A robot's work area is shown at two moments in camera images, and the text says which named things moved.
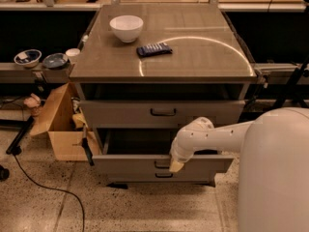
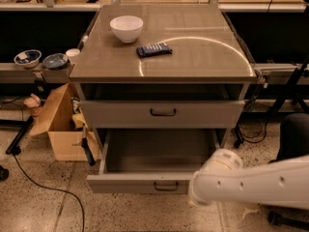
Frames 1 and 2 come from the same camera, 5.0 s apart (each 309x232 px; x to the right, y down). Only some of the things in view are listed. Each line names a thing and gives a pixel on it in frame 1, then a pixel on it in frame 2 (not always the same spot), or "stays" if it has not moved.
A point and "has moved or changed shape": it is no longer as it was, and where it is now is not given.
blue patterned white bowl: [29, 58] stays
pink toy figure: [34, 103] stays
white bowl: [126, 27] stays
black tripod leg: [14, 147] stays
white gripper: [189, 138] to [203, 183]
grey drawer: [149, 149] has moved or changed shape
